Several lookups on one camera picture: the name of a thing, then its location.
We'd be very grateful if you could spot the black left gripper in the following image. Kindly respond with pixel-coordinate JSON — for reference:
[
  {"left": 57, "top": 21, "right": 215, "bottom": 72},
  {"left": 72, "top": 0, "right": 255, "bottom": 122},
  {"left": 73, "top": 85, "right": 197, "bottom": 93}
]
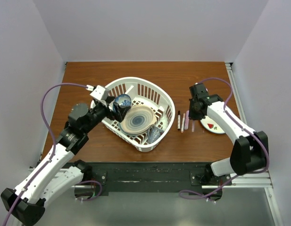
[{"left": 83, "top": 96, "right": 130, "bottom": 134}]

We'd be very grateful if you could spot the white red pen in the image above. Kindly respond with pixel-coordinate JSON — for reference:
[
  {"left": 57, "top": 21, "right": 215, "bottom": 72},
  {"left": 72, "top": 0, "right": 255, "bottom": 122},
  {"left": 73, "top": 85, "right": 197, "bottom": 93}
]
[{"left": 181, "top": 113, "right": 186, "bottom": 133}]

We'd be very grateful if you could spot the white black marker pen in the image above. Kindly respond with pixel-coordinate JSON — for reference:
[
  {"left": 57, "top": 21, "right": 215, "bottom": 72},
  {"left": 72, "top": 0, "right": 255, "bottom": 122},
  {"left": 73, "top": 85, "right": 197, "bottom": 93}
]
[{"left": 177, "top": 110, "right": 181, "bottom": 131}]

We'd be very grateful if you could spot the pink highlighter pen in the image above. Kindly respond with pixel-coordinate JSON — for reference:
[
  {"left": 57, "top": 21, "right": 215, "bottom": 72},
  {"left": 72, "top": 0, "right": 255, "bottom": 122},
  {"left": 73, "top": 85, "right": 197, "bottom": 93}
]
[{"left": 184, "top": 110, "right": 189, "bottom": 130}]

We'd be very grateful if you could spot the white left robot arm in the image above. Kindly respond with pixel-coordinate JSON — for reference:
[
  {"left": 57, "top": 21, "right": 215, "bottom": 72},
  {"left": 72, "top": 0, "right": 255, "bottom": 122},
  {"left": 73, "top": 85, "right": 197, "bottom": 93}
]
[{"left": 0, "top": 94, "right": 132, "bottom": 226}]

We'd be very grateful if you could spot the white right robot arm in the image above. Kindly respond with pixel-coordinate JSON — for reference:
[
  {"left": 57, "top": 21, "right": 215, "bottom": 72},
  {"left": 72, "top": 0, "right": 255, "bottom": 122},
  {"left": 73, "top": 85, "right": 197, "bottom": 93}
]
[{"left": 189, "top": 95, "right": 270, "bottom": 185}]

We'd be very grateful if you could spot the blue patterned small bowl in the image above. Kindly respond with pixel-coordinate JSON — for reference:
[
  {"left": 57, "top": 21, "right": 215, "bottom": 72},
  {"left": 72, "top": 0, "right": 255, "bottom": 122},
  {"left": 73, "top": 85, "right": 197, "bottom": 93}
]
[{"left": 113, "top": 94, "right": 132, "bottom": 111}]

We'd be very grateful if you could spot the beige blue ringed plate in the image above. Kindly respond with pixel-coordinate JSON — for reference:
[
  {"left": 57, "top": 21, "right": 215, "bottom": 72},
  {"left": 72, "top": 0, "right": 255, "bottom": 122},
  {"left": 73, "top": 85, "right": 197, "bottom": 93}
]
[{"left": 119, "top": 105, "right": 157, "bottom": 135}]

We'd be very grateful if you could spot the watermelon pattern plate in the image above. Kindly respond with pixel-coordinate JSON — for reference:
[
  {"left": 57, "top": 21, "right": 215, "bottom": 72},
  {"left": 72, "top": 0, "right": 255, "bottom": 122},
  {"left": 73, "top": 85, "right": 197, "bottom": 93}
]
[{"left": 200, "top": 116, "right": 225, "bottom": 134}]

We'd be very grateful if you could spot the white plastic dish basket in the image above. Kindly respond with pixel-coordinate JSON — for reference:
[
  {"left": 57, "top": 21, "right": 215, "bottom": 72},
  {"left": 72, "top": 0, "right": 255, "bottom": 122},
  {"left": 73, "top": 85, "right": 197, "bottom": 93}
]
[{"left": 90, "top": 76, "right": 176, "bottom": 153}]

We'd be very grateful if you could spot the blue glass cup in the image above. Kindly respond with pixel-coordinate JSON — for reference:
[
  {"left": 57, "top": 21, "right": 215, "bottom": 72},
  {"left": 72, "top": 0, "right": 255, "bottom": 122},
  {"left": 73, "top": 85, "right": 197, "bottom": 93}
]
[{"left": 147, "top": 127, "right": 164, "bottom": 144}]

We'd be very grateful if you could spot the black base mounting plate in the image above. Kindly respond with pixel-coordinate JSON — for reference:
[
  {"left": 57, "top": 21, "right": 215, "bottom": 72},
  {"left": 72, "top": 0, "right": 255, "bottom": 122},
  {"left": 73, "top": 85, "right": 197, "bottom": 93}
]
[{"left": 74, "top": 160, "right": 230, "bottom": 196}]

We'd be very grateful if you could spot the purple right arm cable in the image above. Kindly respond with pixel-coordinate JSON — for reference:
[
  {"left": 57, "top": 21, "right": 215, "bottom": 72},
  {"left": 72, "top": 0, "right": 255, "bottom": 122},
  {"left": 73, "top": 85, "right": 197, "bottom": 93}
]
[{"left": 179, "top": 78, "right": 270, "bottom": 201}]

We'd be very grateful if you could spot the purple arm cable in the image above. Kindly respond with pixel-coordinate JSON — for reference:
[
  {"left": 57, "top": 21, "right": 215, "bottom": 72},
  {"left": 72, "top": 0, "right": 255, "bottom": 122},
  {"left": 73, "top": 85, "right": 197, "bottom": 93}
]
[
  {"left": 179, "top": 78, "right": 270, "bottom": 201},
  {"left": 1, "top": 83, "right": 103, "bottom": 226}
]

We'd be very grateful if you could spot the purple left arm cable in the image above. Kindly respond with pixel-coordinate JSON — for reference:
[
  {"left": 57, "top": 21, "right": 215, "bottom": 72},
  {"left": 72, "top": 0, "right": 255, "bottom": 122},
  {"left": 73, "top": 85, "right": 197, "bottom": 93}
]
[{"left": 1, "top": 83, "right": 103, "bottom": 226}]

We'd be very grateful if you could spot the aluminium frame rail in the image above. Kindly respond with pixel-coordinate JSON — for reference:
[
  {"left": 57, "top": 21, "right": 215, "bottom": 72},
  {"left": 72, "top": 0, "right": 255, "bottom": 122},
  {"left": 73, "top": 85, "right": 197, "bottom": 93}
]
[{"left": 201, "top": 62, "right": 284, "bottom": 226}]

